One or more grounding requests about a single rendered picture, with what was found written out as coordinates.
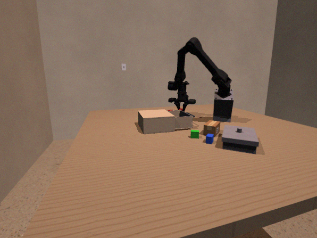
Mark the blue block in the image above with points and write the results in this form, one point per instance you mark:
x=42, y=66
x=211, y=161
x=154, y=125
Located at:
x=209, y=138

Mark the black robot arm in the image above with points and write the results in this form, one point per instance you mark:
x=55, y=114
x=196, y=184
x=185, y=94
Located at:
x=219, y=77

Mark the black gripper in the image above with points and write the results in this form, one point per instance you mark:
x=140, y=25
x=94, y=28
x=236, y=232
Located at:
x=181, y=98

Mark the green block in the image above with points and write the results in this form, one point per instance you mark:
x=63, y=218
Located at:
x=194, y=134

